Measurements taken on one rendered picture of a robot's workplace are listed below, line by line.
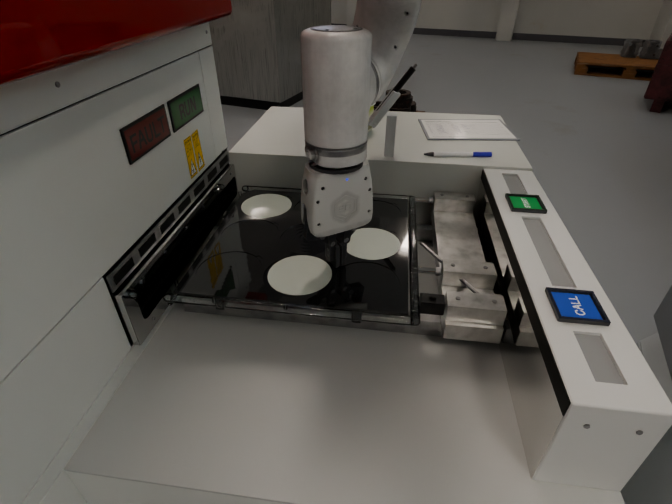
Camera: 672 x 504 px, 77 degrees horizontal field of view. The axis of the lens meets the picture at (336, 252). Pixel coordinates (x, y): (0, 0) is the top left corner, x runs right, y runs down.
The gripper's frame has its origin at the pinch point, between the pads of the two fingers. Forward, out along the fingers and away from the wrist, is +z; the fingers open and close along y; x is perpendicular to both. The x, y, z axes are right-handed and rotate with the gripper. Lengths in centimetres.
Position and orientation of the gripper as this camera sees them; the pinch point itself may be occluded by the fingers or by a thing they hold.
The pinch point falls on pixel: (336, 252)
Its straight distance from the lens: 66.6
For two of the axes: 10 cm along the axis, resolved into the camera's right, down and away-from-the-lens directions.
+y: 8.8, -2.7, 3.9
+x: -4.7, -5.0, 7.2
